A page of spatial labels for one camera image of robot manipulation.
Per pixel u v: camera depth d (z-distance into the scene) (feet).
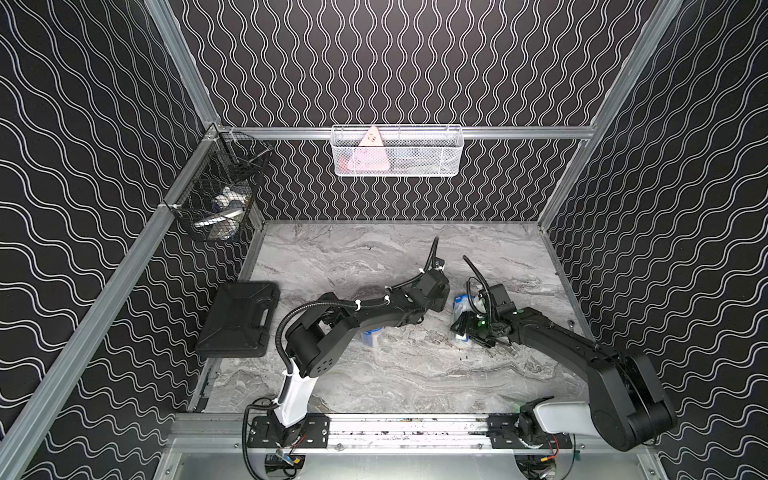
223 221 2.41
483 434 2.50
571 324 3.04
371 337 2.70
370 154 2.94
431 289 2.31
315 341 1.67
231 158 3.25
